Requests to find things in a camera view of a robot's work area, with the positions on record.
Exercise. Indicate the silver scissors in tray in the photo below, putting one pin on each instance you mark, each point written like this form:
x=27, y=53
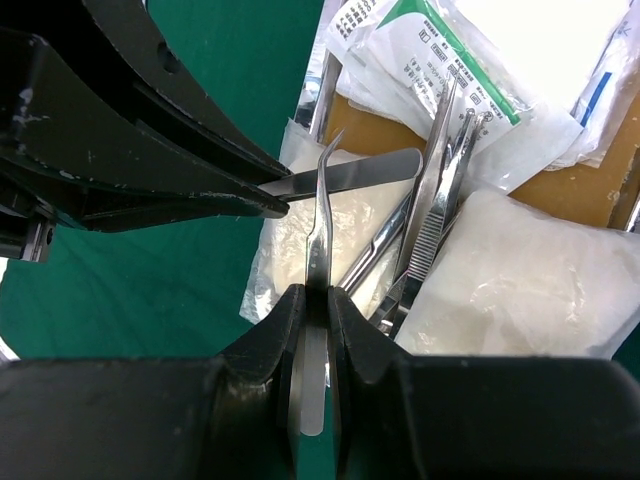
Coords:
x=392, y=310

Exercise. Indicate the silver instrument tray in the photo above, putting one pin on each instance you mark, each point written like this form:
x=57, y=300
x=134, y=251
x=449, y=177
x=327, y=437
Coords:
x=319, y=89

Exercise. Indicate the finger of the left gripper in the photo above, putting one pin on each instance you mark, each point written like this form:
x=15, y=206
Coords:
x=144, y=80
x=71, y=157

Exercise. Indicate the green surgical cloth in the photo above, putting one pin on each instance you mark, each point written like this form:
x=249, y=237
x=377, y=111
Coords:
x=173, y=290

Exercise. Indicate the serrated silver tissue forceps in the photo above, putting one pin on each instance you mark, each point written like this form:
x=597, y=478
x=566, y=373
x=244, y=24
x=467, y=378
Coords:
x=426, y=183

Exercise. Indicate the silver scalpel handle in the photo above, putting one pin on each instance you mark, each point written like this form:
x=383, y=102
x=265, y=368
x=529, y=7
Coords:
x=372, y=171

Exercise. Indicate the curved pointed silver tweezers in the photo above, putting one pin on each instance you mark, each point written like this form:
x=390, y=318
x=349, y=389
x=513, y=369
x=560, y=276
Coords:
x=320, y=239

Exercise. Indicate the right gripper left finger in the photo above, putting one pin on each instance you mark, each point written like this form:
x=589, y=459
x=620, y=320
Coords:
x=260, y=401

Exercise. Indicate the white green suture packet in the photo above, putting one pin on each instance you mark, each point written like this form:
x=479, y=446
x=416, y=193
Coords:
x=397, y=58

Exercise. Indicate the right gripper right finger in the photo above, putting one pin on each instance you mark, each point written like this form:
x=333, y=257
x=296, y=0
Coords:
x=374, y=434

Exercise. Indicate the tan silicone suture pad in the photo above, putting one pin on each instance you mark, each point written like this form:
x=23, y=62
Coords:
x=603, y=197

